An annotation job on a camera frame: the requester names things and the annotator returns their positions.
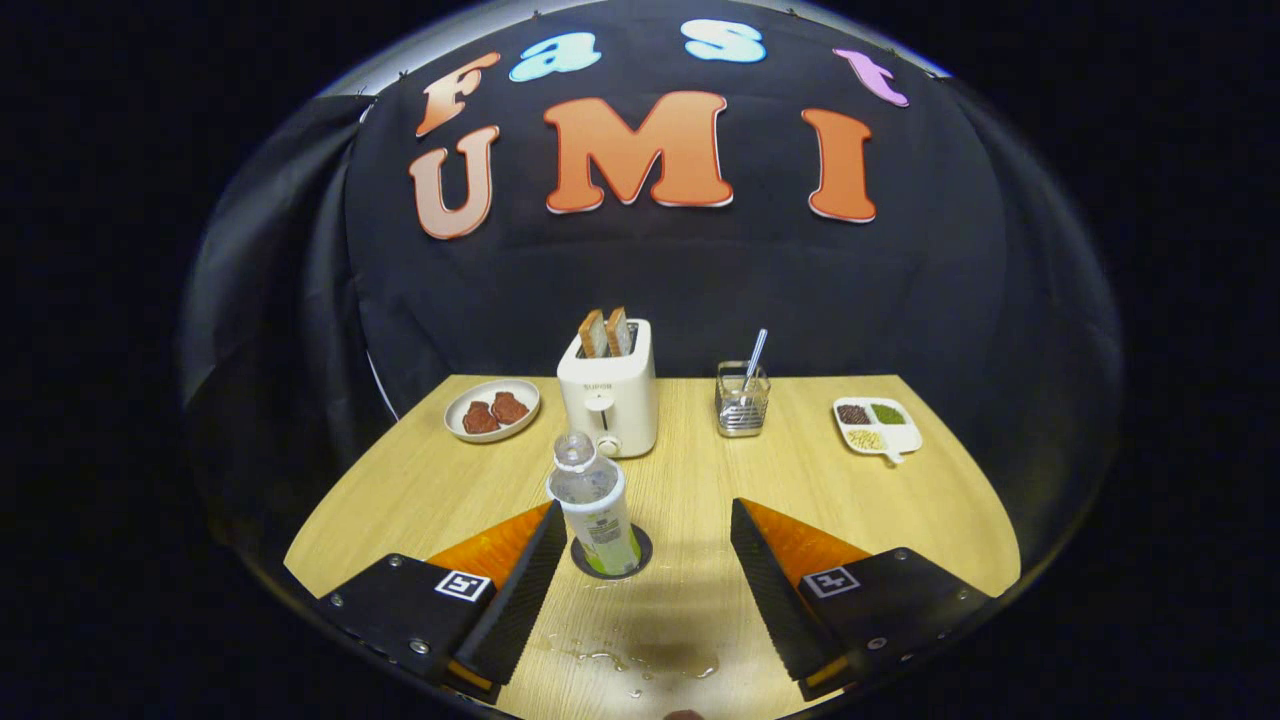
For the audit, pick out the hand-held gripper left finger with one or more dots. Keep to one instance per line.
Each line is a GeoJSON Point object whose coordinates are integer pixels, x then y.
{"type": "Point", "coordinates": [525, 590]}

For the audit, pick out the white divided bean dish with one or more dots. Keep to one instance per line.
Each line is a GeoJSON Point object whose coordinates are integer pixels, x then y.
{"type": "Point", "coordinates": [900, 436]}

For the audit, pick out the round white plate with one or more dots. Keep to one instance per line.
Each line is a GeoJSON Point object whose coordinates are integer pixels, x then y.
{"type": "Point", "coordinates": [525, 392]}

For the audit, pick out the wooden table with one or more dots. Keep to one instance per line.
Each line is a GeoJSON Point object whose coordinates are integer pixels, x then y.
{"type": "Point", "coordinates": [700, 480]}

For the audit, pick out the white straw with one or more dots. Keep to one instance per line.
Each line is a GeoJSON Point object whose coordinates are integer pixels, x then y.
{"type": "Point", "coordinates": [757, 355]}

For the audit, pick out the clear plastic juice bottle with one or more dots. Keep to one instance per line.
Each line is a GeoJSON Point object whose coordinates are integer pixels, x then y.
{"type": "Point", "coordinates": [598, 510]}

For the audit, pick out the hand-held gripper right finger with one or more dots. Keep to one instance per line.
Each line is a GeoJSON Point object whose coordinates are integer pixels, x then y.
{"type": "Point", "coordinates": [775, 590]}

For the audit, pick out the toasted bread slice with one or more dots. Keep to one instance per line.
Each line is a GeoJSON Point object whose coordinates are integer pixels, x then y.
{"type": "Point", "coordinates": [592, 335]}
{"type": "Point", "coordinates": [618, 332]}

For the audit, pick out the red meat piece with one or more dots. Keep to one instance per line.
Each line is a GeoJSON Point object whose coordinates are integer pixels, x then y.
{"type": "Point", "coordinates": [480, 418]}
{"type": "Point", "coordinates": [509, 408]}

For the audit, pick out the round dark brown coaster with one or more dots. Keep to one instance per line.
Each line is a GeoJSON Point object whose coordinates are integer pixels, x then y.
{"type": "Point", "coordinates": [645, 548]}

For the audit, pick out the white toaster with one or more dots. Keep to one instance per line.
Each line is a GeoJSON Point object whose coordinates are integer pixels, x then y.
{"type": "Point", "coordinates": [625, 400]}

